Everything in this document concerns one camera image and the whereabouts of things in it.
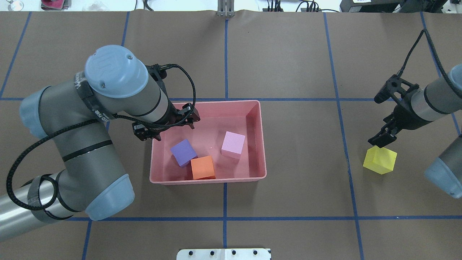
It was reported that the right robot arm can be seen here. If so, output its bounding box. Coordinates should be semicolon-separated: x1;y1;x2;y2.
368;64;462;199

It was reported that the pink cloth item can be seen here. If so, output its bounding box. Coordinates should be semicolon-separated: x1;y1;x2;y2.
40;0;71;10

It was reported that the orange foam block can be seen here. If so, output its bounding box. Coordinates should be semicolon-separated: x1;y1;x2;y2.
190;155;216;180

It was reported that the pink plastic bin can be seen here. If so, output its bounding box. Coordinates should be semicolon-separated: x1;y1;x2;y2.
150;100;267;185

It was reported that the white camera mast with base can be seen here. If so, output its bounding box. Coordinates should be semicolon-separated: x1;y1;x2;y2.
176;248;272;260

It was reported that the aluminium frame post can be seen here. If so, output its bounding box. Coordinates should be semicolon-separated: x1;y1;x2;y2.
217;0;235;18

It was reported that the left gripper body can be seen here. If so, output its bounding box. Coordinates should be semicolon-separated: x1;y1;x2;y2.
132;64;201;141

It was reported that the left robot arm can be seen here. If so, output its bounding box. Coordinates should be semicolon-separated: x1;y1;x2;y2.
1;45;201;241

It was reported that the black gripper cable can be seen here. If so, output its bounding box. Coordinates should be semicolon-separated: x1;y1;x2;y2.
6;64;197;211
396;29;462;89

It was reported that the purple foam block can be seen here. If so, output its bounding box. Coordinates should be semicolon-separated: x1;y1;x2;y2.
170;139;198;168

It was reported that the pink foam block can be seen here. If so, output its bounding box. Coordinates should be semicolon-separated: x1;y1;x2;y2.
221;131;245;159

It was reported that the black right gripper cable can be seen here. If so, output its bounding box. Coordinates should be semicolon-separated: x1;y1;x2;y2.
396;29;462;89

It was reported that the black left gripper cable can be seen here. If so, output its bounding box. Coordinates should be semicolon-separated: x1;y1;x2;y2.
6;64;197;211

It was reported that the yellow foam block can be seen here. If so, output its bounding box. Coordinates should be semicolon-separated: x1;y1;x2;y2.
363;146;397;174

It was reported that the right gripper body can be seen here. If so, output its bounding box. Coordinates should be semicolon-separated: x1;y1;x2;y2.
374;74;431;138

